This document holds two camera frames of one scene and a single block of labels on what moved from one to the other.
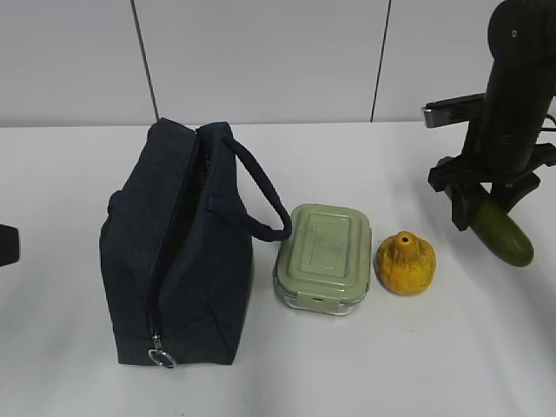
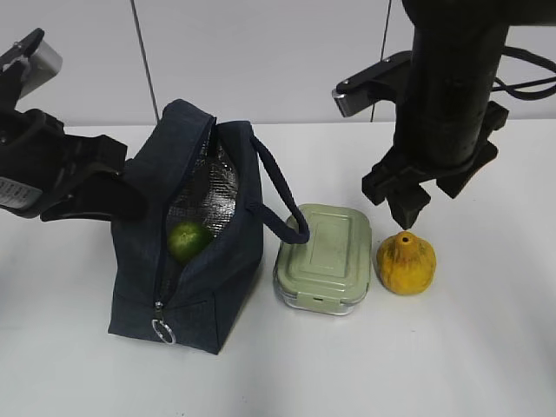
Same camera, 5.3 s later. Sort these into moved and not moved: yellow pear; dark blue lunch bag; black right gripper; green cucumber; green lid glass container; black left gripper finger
Moved: dark blue lunch bag; black left gripper finger; black right gripper; green cucumber
Not moved: green lid glass container; yellow pear
